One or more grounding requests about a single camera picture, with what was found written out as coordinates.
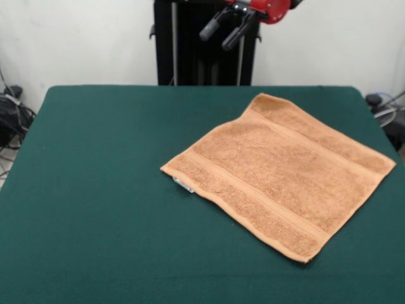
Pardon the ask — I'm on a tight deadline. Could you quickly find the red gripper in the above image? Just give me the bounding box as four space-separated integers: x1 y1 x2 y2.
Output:
199 0 291 51

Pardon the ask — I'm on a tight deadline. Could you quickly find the tan terry towel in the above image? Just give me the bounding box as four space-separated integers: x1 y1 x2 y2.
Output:
159 92 397 264

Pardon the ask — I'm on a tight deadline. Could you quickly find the dark green table cloth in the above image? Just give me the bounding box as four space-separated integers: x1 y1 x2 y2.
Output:
0 84 405 304

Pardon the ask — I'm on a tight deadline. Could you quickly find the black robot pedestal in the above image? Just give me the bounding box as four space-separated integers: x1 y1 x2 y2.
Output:
149 0 263 86

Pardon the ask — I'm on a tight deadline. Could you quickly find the black pedestal foot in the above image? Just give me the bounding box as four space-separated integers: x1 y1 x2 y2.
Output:
365 94 384 107
3 85 23 98

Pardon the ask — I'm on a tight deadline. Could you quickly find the black cable bundle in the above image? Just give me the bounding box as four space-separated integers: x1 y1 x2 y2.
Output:
372 91 405 151
0 94 36 153

